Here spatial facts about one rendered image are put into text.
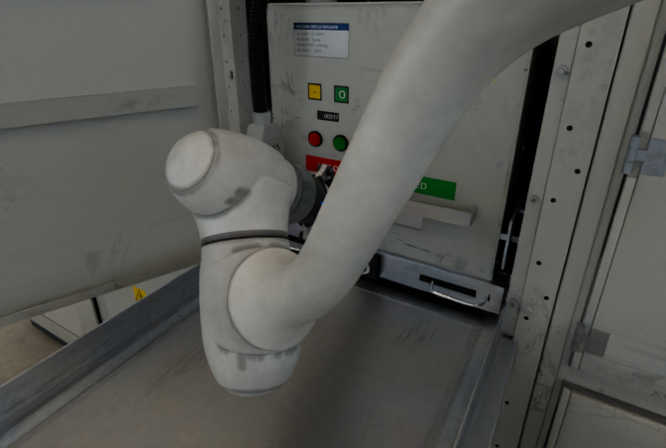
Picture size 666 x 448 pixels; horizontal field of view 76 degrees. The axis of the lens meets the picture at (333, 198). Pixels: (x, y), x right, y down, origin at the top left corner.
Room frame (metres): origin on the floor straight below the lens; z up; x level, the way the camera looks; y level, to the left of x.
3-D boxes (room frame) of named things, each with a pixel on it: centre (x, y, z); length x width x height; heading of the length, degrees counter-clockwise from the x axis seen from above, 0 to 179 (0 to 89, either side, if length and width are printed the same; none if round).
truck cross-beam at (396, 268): (0.79, -0.09, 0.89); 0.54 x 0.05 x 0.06; 59
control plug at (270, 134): (0.82, 0.14, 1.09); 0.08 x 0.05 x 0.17; 149
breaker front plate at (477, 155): (0.78, -0.08, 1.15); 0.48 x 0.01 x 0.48; 59
